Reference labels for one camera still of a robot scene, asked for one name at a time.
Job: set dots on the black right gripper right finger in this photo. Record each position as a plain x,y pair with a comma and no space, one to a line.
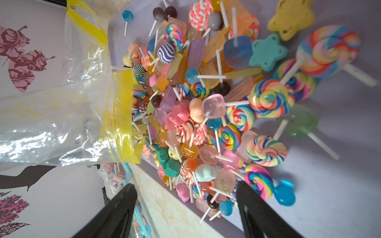
258,218

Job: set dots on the blue-zip candy bag front left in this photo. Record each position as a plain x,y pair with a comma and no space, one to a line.
140,227

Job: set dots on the yellow-zip candy bag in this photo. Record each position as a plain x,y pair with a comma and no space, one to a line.
86,61
87,122

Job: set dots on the purple plastic tray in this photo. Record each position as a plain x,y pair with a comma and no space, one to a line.
334,198

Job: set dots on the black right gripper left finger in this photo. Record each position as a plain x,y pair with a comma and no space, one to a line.
115,219

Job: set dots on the blue-zip candy bag far left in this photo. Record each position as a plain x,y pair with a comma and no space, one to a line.
115,176

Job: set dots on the blue-zip candy bag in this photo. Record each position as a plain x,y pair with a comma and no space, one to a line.
115,176
140,227

